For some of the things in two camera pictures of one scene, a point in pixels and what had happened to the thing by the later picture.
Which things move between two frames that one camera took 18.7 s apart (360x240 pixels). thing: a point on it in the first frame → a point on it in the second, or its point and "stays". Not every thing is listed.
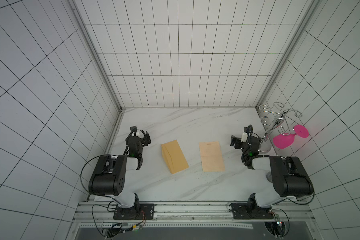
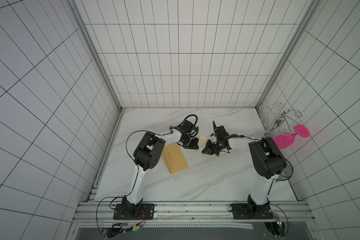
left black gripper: (144, 139) → (194, 145)
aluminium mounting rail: (284, 212) stays
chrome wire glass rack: (278, 113) stays
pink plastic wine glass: (282, 141) stays
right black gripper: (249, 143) → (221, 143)
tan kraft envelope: (174, 156) stays
